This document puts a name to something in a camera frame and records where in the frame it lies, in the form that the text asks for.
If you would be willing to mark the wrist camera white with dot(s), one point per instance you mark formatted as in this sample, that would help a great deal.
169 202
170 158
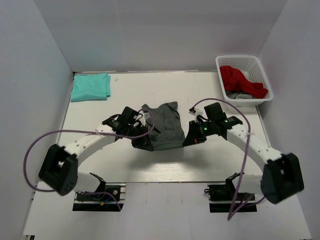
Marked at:
142 118
197 113

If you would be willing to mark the white plastic basket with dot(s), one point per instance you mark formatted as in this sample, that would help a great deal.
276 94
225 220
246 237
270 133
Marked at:
254 72

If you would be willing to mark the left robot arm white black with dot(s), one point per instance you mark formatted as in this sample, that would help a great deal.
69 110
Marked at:
60 166

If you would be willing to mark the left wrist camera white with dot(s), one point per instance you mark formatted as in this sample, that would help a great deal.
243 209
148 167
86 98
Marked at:
142 118

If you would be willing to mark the folded teal t shirt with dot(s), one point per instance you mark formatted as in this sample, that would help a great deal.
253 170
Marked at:
91 87

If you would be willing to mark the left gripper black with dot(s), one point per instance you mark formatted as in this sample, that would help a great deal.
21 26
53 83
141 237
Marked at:
144 143

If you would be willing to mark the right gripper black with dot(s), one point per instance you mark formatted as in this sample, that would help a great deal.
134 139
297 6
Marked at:
193 136

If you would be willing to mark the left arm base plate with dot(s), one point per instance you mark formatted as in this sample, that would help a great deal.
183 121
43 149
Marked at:
111 199

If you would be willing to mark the dark grey t shirt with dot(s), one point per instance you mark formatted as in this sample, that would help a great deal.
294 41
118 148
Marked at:
167 133

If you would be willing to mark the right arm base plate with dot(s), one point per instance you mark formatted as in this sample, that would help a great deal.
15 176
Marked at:
220 200

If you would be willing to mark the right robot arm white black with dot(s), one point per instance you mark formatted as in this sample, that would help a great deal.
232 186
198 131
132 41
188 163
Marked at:
281 173

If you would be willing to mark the light grey t shirt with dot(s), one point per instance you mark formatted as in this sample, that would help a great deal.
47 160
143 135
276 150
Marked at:
239 95

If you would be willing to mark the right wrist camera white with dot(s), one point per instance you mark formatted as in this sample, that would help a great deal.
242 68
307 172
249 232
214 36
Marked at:
197 113

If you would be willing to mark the red t shirt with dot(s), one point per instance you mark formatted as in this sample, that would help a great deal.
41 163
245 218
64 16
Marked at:
235 81

